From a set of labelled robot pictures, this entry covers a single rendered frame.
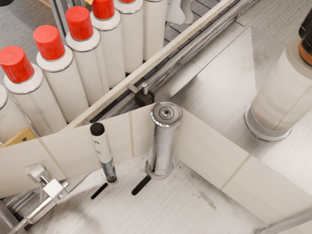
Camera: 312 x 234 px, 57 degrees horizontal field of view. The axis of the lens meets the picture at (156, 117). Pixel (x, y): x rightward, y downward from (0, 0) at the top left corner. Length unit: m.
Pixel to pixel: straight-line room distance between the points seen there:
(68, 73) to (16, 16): 0.44
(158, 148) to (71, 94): 0.17
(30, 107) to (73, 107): 0.08
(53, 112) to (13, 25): 0.41
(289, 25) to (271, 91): 0.41
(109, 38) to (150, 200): 0.27
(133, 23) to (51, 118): 0.20
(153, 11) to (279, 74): 0.23
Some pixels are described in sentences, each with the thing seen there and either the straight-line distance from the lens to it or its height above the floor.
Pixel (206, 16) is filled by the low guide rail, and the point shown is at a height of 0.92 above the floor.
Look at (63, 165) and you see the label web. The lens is 0.43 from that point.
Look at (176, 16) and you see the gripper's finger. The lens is 0.59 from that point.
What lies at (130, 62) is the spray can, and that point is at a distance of 0.58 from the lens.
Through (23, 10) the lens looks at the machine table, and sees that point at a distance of 0.87.
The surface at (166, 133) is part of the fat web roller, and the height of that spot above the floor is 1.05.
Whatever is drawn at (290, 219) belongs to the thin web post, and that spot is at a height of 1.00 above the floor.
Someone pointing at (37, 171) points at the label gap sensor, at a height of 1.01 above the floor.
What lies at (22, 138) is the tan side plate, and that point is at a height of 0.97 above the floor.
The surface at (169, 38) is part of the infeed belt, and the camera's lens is 0.68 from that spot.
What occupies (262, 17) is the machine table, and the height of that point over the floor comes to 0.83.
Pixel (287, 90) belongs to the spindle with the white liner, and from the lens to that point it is 0.46.
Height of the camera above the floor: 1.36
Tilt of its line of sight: 60 degrees down
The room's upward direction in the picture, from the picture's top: 5 degrees clockwise
